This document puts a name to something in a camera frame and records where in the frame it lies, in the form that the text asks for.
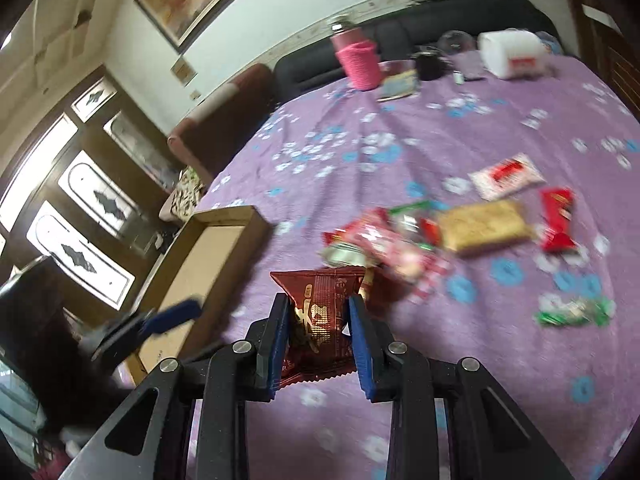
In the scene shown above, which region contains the black padded headboard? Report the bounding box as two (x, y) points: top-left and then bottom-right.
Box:
(274, 0), (556, 106)

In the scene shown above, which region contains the dark red snack packet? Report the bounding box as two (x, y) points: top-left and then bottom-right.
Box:
(270, 267), (382, 391)

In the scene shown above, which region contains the clear glass bowl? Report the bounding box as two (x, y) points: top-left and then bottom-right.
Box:
(437, 31), (476, 56)

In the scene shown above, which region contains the black cup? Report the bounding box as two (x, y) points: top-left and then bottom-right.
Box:
(412, 50), (446, 82)

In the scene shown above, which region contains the silver green snack packet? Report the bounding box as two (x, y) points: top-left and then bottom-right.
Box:
(322, 242), (372, 268)

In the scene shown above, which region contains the wall switch plate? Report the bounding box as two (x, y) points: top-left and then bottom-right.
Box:
(170, 57), (197, 86)

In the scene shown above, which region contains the bright red snack packet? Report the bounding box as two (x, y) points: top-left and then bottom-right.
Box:
(539, 187), (578, 253)

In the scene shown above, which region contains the maroon armchair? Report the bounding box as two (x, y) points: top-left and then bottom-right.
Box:
(167, 64), (275, 188)

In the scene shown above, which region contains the cardboard box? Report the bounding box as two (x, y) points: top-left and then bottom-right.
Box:
(127, 205), (273, 388)

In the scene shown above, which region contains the white packet with red label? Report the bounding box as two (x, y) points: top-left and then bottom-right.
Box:
(469, 153), (546, 201)

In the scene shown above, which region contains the green white snack packet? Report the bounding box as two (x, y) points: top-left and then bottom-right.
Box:
(534, 294), (615, 328)

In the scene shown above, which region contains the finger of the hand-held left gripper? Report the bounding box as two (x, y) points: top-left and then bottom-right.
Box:
(92, 299), (203, 361)

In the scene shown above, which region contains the floral cushion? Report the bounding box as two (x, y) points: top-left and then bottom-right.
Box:
(159, 166), (207, 225)

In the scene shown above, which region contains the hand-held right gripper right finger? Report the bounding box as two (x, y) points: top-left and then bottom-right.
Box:
(347, 294), (576, 480)

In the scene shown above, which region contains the bottle with pink knitted sleeve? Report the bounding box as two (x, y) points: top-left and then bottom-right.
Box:
(327, 15), (381, 92)

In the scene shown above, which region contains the white tissue pack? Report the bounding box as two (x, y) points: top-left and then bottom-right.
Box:
(477, 29), (551, 81)

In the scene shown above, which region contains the purple floral blanket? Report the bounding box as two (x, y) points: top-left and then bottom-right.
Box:
(145, 52), (640, 480)

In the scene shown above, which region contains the small colourful book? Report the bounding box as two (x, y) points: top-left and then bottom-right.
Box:
(377, 71), (418, 102)

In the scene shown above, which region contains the wooden cabinet with glass doors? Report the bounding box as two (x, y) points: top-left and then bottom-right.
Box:
(0, 65), (181, 311)

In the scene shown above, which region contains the beige biscuit packet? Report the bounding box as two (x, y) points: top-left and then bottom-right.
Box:
(437, 199), (533, 256)

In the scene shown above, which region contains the pale blue packet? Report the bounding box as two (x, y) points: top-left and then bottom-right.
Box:
(537, 31), (566, 56)

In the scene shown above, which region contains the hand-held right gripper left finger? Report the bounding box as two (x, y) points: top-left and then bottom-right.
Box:
(62, 292), (293, 480)

